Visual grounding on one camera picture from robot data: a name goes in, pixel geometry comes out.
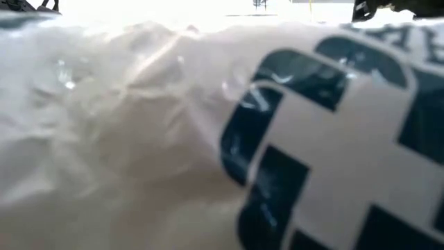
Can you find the white green-print gauze pack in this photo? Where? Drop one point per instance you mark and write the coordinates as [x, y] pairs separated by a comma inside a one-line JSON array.
[[173, 139]]

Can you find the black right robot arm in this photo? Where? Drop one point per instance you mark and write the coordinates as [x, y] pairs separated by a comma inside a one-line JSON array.
[[416, 7]]

